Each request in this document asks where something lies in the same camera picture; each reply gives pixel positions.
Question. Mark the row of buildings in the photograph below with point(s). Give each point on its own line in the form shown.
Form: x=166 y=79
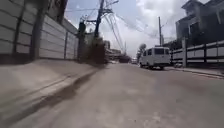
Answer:
x=115 y=53

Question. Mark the dark bush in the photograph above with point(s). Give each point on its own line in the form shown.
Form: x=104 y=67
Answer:
x=96 y=53

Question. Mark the small tree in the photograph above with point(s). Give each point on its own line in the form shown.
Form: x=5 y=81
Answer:
x=141 y=50

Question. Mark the short dark pole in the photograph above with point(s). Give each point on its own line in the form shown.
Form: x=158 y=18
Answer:
x=81 y=43

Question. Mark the grey concrete road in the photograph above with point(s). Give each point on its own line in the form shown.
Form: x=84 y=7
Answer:
x=133 y=100

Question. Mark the white van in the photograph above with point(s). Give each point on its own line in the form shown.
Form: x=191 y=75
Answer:
x=155 y=56

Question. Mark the utility pole with crossarms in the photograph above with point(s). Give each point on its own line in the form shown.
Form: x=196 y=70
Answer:
x=99 y=20

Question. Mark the dark kerb strip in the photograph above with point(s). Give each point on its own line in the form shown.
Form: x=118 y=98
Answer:
x=63 y=95

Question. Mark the thin utility pole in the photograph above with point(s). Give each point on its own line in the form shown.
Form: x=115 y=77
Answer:
x=160 y=31

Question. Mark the grey concrete sidewalk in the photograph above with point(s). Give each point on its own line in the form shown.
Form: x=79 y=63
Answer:
x=33 y=76

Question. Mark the raised concrete sidewalk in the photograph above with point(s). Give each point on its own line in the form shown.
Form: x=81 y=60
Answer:
x=200 y=71

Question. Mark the white slatted fence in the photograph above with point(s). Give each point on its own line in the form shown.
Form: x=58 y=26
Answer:
x=200 y=53

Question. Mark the multi-storey building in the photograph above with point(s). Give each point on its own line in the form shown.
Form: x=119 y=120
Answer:
x=203 y=20

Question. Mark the pale panelled wall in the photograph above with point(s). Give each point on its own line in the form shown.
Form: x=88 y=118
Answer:
x=55 y=40

